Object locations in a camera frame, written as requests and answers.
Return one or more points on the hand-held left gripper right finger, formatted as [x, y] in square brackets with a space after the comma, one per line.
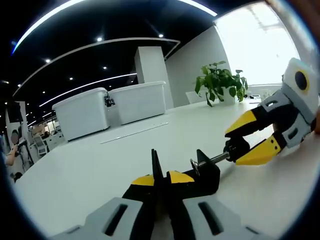
[220, 222]

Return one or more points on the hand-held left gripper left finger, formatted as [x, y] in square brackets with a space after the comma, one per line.
[105, 220]

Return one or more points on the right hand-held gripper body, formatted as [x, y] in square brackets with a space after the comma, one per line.
[313, 100]

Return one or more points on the black fixed fixture clamp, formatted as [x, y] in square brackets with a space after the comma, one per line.
[207, 180]

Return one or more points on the white flat desk strip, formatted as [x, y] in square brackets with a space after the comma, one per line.
[161, 123]

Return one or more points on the person's right hand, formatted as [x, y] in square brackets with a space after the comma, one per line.
[317, 127]

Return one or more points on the potted green plant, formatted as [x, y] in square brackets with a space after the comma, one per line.
[228, 97]

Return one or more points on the white chair back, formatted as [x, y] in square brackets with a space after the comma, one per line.
[192, 97]

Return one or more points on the wide window with blinds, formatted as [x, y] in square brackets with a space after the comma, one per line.
[255, 50]

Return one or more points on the white office chair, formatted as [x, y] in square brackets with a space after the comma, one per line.
[41, 147]

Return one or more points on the large white storage bin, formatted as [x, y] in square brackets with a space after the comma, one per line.
[82, 117]

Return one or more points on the small white storage bin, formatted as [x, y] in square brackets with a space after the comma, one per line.
[140, 105]

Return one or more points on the black display on white column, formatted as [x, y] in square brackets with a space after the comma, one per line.
[13, 111]

